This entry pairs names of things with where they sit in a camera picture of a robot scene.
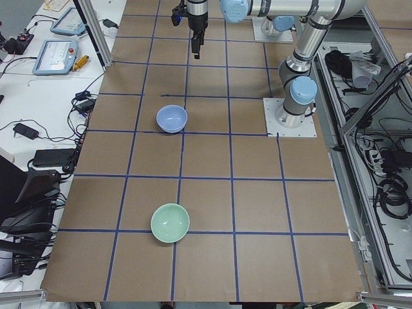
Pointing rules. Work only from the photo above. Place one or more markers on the near teach pendant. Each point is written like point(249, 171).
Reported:
point(56, 57)

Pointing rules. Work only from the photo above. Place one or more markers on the black smartphone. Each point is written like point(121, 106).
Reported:
point(26, 131)

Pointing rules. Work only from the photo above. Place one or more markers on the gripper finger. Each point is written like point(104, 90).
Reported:
point(201, 37)
point(196, 44)

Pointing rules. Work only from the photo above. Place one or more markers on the teach pendant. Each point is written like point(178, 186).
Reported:
point(70, 23)
point(56, 57)

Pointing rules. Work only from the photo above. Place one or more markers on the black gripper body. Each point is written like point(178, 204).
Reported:
point(197, 21)

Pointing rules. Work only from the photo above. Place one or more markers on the crumpled grey cloth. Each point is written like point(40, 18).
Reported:
point(362, 70)

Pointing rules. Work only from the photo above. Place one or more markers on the blue bowl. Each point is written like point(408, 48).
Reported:
point(171, 118)

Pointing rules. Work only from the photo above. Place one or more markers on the aluminium side frame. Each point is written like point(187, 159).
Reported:
point(371, 139)

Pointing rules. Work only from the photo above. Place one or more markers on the black power brick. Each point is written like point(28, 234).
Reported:
point(52, 157)

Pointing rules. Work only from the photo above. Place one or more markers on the aluminium frame post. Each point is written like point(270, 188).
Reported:
point(89, 18)

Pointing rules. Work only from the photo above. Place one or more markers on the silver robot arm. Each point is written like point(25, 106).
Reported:
point(300, 89)

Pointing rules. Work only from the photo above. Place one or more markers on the green bowl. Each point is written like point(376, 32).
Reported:
point(170, 223)

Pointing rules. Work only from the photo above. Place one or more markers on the far teach pendant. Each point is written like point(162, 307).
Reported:
point(70, 23)

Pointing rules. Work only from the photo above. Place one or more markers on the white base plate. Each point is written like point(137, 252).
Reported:
point(275, 29)
point(280, 124)

